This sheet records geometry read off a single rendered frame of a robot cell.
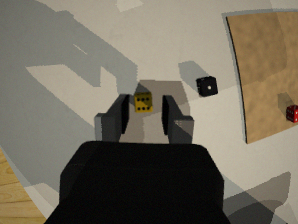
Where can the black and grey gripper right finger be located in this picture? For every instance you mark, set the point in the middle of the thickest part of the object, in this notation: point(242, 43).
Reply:
point(176, 126)

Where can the black die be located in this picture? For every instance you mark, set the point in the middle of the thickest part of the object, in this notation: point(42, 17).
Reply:
point(207, 86)

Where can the red die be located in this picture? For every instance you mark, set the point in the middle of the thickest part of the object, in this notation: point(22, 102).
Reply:
point(292, 113)

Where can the tan mat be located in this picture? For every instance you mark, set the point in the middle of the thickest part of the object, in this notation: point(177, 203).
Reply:
point(266, 52)

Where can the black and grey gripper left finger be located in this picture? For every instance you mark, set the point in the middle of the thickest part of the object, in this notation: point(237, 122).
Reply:
point(110, 125)

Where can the yellow die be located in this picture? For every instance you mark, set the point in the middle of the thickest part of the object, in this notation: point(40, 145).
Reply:
point(143, 102)

